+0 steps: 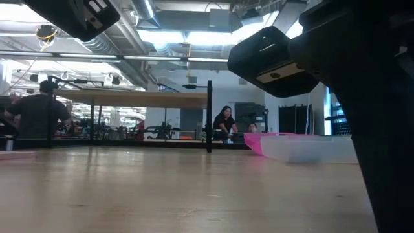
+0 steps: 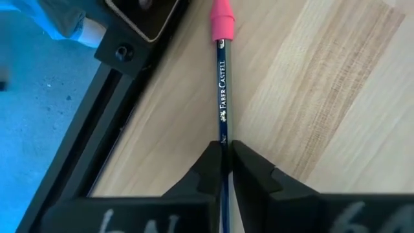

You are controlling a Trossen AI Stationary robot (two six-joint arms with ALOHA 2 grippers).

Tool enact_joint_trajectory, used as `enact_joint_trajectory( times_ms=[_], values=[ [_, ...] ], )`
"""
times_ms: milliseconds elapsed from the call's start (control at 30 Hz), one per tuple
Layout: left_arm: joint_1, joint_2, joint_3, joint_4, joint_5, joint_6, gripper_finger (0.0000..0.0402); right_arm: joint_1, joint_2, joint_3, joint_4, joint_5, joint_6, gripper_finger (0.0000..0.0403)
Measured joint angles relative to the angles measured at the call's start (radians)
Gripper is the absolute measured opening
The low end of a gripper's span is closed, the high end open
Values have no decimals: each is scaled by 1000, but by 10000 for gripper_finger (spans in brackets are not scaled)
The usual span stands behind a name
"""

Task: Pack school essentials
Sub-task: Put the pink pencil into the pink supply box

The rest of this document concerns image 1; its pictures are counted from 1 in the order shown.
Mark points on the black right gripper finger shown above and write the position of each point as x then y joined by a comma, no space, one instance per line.
391,187

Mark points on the pink-lidded clear pencil case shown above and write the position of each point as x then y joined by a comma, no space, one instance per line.
307,149

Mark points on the background black robot arm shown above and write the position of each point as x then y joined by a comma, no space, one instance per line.
161,129

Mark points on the black perforated crate cart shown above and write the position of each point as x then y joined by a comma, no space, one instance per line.
339,127

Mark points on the black panel screen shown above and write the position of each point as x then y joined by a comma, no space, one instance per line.
291,119

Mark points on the black cabinet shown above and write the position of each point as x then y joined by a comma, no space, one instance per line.
250,113

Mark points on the person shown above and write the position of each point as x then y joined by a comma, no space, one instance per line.
224,124
252,127
35,113

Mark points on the grey stapler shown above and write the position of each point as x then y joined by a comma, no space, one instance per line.
168,88

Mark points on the long ceiling light bar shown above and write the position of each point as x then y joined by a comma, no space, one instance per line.
152,58

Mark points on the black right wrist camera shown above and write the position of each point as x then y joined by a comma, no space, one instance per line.
268,61

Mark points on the silver rectangular ceiling duct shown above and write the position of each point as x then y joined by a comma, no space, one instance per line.
223,19

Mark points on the raised wooden shelf black frame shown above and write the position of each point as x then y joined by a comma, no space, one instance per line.
129,98

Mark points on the silver spiral ventilation duct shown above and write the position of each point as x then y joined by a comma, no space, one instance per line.
97,48

